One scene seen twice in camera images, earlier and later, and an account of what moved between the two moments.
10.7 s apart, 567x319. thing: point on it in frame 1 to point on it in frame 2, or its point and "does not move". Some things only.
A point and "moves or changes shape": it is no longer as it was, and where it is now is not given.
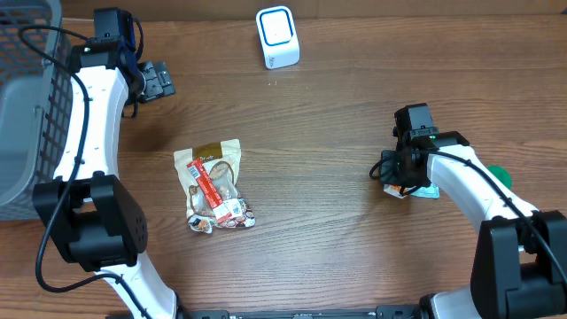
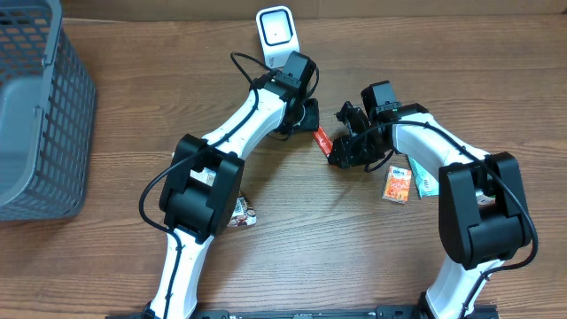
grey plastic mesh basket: x=36 y=102 does not move
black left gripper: x=159 y=81 to x=307 y=115
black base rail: x=382 y=312 does not move
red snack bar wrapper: x=221 y=208 moves or changes shape
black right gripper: x=400 y=178 to x=352 y=134
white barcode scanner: x=278 y=37 does not move
